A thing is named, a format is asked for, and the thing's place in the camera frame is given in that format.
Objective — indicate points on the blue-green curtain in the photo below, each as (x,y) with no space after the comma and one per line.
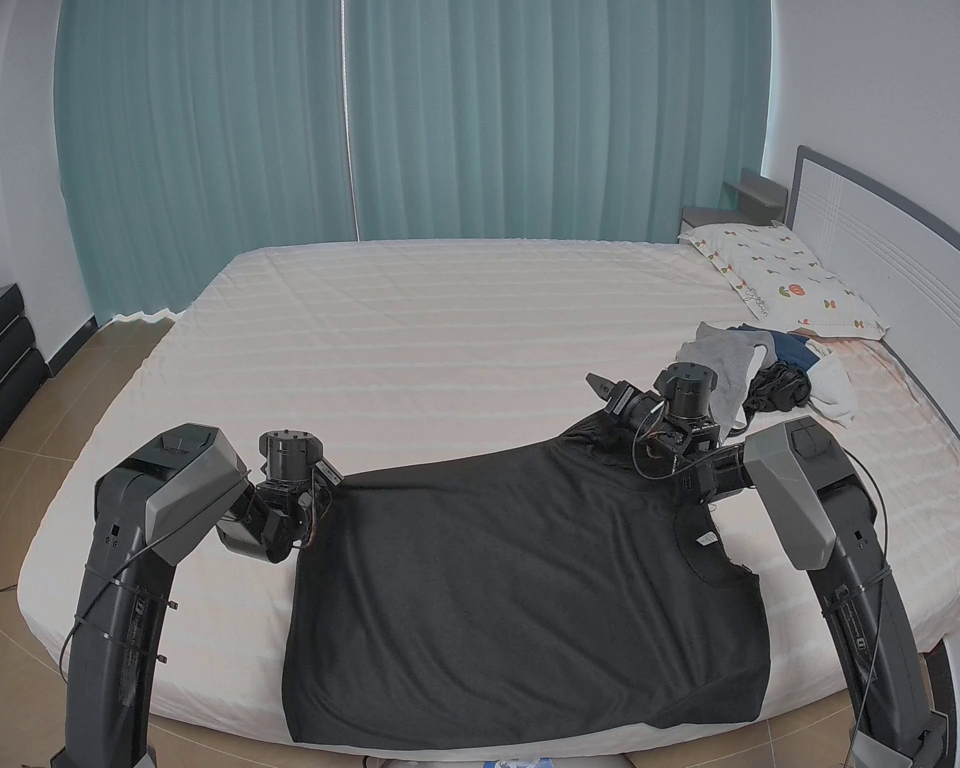
(202,135)
(562,112)

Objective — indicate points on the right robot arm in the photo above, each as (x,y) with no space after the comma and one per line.
(795,487)

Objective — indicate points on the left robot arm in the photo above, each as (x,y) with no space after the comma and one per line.
(180,480)

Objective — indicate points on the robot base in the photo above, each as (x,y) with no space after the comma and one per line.
(517,763)

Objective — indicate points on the white printed pillow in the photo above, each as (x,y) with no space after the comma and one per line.
(787,277)

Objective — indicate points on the black chest of drawers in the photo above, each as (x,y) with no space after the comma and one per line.
(19,360)

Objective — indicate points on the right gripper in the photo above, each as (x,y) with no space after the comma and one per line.
(637,409)

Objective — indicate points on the pile of clothes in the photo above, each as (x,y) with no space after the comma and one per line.
(739,360)

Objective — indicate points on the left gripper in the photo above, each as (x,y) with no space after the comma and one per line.
(322,499)

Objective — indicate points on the grey bedside table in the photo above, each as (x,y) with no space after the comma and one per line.
(757,191)

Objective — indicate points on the black T-shirt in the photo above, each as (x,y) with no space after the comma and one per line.
(487,585)

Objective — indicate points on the bed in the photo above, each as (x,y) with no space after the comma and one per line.
(450,315)

